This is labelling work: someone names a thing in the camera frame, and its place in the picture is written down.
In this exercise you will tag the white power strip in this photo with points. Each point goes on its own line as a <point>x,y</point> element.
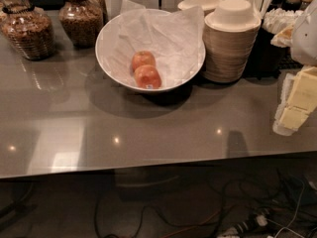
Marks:
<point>251,224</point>

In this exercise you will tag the left glass cereal jar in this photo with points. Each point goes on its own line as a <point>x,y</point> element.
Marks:
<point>28,30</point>

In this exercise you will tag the red apple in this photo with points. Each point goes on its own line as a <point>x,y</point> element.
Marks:
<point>142,58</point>
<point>147,76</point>

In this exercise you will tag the large white bowl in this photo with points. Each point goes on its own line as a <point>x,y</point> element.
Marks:
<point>112,50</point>

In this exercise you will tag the dark bottle with cap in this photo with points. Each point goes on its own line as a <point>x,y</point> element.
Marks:
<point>291,5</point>

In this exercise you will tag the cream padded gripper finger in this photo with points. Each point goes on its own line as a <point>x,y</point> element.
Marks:
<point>298,99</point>

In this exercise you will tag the white paper liner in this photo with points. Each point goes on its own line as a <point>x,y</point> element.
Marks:
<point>165,40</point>

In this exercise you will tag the middle glass cereal jar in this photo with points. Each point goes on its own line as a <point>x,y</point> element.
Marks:
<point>82,20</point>

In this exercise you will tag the stack of paper bowls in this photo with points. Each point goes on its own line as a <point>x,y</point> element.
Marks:
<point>229,35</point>

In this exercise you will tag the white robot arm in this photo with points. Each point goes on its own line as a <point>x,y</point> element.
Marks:
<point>304,37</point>

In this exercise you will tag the glass cereal jar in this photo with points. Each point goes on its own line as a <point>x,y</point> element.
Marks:
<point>82,20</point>
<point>28,30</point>

